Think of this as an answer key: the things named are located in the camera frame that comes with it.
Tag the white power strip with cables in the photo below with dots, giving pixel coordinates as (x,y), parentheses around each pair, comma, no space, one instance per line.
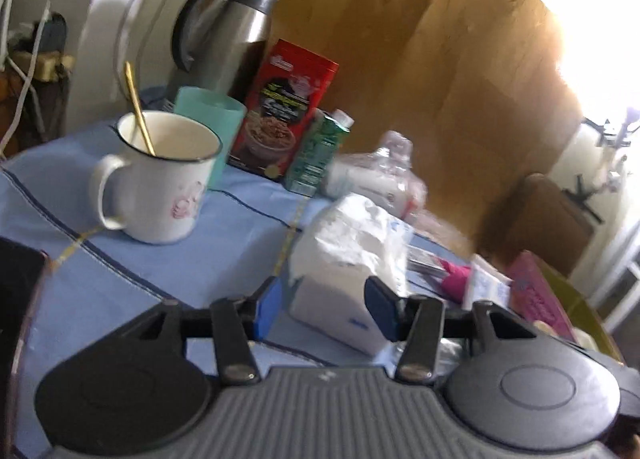
(613,141)

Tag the gold spoon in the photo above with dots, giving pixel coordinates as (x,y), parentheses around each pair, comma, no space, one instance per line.
(135,102)

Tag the pink gold metal tin box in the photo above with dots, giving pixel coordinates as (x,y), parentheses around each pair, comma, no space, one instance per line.
(538,292)

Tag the blue tablecloth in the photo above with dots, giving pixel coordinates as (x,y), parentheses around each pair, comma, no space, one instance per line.
(109,278)

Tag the clear plastic bag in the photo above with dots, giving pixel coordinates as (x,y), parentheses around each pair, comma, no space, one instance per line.
(384,176)

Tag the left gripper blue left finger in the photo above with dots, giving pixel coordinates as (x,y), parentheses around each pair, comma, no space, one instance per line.
(232,323)

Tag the pink small object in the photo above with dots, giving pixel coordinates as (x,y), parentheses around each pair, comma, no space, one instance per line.
(454,283)

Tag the brown wooden chair back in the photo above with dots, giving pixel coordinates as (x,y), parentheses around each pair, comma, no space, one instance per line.
(536,217)

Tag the white tissue packet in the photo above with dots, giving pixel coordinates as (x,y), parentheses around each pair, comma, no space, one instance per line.
(348,242)

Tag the white enamel mug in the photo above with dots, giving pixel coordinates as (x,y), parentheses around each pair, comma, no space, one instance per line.
(155,197)

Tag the steel thermos jug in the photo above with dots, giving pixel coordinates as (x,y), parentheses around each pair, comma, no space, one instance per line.
(218,45)

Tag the green drink carton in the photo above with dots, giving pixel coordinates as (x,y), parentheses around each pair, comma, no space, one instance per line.
(319,146)

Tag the red cereal box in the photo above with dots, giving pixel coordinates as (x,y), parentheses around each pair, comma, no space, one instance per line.
(280,108)

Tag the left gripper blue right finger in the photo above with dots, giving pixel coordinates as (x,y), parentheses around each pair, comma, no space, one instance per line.
(420,322)

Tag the teal plastic cup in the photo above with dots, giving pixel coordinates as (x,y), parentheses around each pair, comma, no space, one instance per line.
(220,113)

